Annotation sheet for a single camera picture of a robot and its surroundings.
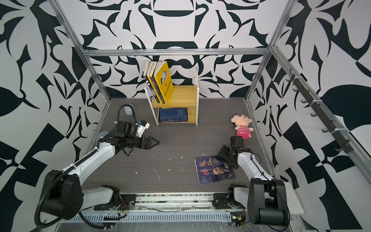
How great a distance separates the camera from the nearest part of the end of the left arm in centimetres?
67

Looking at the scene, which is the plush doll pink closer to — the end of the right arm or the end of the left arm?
the end of the right arm

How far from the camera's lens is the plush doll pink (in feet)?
3.14
